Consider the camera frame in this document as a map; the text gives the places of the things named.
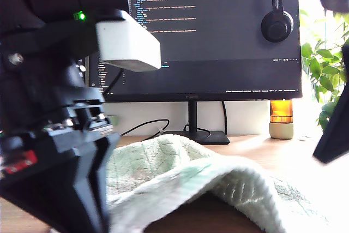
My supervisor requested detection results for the mint green fluffy tea towel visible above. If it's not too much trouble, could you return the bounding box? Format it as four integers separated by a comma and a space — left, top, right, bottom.
105, 134, 336, 233

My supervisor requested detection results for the green leafy houseplant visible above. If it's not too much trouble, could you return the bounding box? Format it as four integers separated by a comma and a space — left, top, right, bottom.
299, 9, 349, 133

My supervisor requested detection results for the black over-ear headphones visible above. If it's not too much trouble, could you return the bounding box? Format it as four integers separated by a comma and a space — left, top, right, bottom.
260, 0, 294, 44

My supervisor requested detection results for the wide black code monitor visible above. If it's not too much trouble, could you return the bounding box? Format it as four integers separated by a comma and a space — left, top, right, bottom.
84, 0, 303, 146

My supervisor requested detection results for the black usb cable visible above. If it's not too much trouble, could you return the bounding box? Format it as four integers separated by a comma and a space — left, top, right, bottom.
119, 118, 170, 139

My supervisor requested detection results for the black camera cable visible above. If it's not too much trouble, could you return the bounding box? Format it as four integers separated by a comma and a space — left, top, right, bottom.
102, 67, 125, 96

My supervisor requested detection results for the looped black monitor cable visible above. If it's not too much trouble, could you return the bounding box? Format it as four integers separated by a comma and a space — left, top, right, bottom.
184, 123, 212, 139

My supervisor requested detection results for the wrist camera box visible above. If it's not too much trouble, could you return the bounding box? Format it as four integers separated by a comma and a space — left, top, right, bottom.
92, 9, 162, 73

